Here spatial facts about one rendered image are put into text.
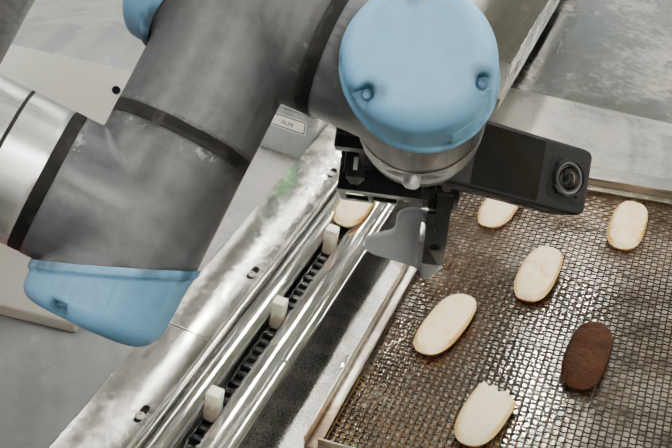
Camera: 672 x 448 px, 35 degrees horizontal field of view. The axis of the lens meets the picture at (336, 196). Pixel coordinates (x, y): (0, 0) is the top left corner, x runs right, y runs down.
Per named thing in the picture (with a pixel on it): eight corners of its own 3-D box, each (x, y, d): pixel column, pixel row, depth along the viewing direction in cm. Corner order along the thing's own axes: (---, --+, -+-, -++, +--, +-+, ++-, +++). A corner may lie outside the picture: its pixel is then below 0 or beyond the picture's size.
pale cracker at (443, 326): (448, 292, 102) (449, 282, 101) (485, 303, 100) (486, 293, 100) (403, 349, 94) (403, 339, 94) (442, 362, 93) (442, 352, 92)
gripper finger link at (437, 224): (422, 230, 79) (432, 145, 72) (446, 233, 78) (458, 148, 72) (416, 277, 75) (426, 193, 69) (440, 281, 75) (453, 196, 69)
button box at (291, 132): (276, 142, 141) (287, 69, 135) (330, 161, 139) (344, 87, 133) (250, 170, 134) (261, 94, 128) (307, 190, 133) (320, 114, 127)
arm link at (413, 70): (367, -60, 49) (535, 11, 48) (375, 15, 60) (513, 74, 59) (295, 88, 48) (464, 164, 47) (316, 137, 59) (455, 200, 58)
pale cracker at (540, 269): (532, 245, 109) (533, 236, 108) (568, 253, 107) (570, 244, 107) (505, 297, 101) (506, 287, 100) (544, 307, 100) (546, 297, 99)
